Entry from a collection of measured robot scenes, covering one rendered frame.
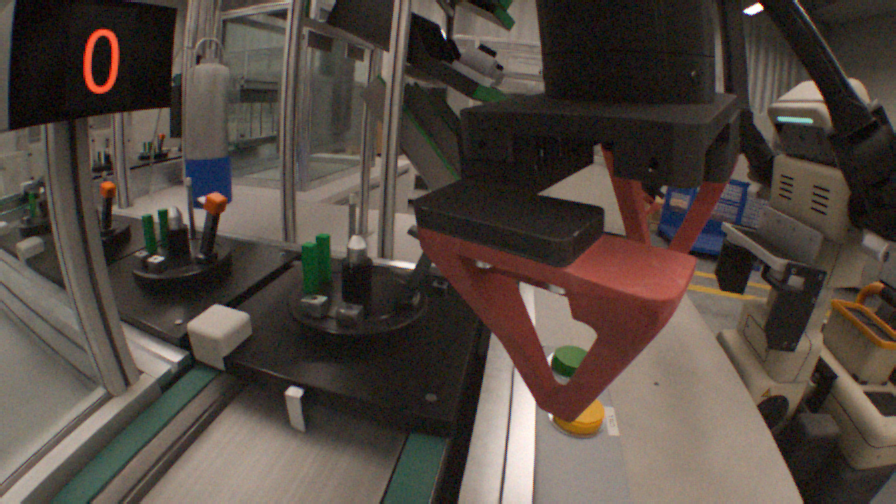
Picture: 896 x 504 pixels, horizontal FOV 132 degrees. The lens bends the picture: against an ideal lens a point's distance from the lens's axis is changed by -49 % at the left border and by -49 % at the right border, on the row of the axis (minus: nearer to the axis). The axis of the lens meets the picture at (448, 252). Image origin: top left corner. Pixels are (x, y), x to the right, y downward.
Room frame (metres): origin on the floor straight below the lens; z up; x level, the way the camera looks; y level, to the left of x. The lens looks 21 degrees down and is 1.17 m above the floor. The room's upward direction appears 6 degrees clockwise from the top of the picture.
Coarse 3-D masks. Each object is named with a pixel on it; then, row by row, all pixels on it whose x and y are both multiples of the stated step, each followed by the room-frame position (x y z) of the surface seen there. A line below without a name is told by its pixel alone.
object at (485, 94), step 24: (336, 0) 0.60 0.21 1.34; (360, 0) 0.58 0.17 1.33; (384, 0) 0.57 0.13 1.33; (336, 24) 0.60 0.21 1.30; (360, 24) 0.58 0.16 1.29; (384, 24) 0.57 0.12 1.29; (432, 24) 0.68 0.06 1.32; (384, 48) 0.57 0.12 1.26; (408, 48) 0.55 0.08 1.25; (432, 48) 0.68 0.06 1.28; (432, 72) 0.54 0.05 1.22; (456, 72) 0.53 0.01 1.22; (480, 96) 0.54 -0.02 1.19
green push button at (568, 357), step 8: (560, 352) 0.29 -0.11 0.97; (568, 352) 0.29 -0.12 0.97; (576, 352) 0.29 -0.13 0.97; (584, 352) 0.29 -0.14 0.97; (552, 360) 0.28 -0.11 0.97; (560, 360) 0.28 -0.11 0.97; (568, 360) 0.28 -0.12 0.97; (576, 360) 0.28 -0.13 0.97; (560, 368) 0.27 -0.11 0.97; (568, 368) 0.27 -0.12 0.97; (576, 368) 0.27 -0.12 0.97; (568, 376) 0.27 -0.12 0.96
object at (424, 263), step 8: (408, 232) 0.32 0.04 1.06; (416, 232) 0.32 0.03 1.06; (424, 256) 0.31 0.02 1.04; (416, 264) 0.32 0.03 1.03; (424, 264) 0.31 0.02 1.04; (416, 272) 0.32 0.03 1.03; (424, 272) 0.31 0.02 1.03; (408, 280) 0.32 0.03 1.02; (416, 280) 0.32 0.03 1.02; (408, 288) 0.32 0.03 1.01; (416, 288) 0.32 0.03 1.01; (408, 296) 0.32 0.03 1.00
